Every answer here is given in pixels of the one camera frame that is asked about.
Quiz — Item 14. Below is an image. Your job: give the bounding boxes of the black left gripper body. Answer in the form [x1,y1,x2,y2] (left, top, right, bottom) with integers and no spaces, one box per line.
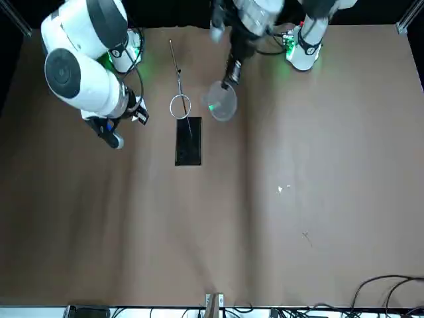
[227,26,262,67]

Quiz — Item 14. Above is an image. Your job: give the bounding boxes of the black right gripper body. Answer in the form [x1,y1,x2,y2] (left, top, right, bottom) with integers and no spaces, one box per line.
[127,88,149,125]

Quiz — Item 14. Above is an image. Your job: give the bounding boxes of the black flat case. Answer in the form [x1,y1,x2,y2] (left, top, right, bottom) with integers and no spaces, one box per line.
[63,303,111,318]

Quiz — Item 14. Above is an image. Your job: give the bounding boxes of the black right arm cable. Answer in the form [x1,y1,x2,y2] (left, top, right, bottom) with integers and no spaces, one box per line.
[112,28,146,112]

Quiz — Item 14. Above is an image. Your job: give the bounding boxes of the black left arm base cables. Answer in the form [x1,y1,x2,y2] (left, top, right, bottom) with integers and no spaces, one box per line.
[256,26,294,56]

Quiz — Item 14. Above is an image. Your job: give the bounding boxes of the metal ring stand black base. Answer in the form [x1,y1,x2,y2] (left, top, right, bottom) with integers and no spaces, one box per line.
[168,38,203,167]

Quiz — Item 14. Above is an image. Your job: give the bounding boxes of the aluminium frame profile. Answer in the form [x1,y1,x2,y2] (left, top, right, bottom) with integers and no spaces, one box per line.
[0,0,33,37]
[396,0,424,34]

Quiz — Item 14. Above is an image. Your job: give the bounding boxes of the aluminium frame post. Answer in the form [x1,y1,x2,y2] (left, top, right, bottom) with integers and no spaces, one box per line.
[204,292,225,318]

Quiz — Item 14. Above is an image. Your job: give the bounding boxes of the long black looped cable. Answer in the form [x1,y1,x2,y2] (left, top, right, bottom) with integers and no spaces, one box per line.
[350,274,424,318]

